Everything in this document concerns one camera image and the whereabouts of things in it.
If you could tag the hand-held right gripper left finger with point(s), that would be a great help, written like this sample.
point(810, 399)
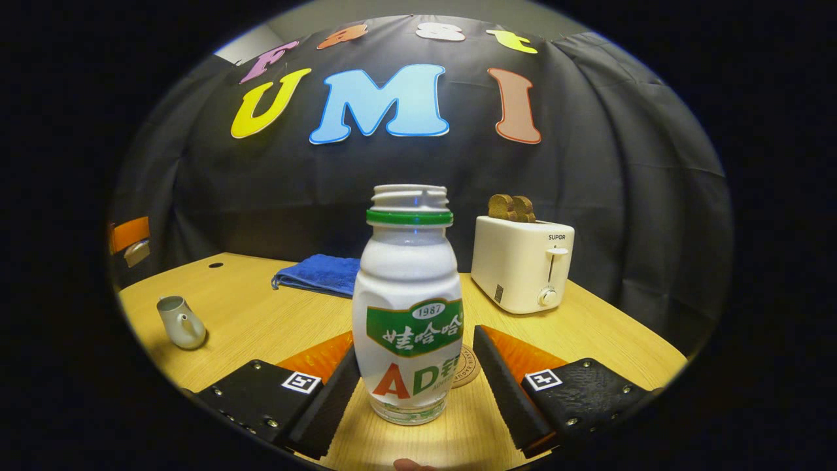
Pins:
point(327, 405)

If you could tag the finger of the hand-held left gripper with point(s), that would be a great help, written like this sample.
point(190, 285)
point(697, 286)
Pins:
point(127, 232)

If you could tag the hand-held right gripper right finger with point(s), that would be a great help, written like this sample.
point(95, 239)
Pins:
point(507, 392)

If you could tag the white teacup lid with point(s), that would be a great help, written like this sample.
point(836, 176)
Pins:
point(137, 254)

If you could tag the round beige coaster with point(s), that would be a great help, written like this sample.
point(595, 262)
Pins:
point(469, 366)

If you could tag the white ceramic teacup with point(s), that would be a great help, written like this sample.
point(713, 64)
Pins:
point(180, 327)

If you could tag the white water bottle green label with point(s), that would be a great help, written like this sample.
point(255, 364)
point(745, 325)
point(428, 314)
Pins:
point(405, 275)

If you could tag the white toaster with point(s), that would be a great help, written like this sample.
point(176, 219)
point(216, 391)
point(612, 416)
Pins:
point(516, 268)

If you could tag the blue folded towel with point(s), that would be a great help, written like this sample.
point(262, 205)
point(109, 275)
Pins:
point(320, 273)

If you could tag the brown bread slice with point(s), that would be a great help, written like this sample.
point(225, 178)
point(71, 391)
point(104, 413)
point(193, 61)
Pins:
point(525, 209)
point(501, 207)

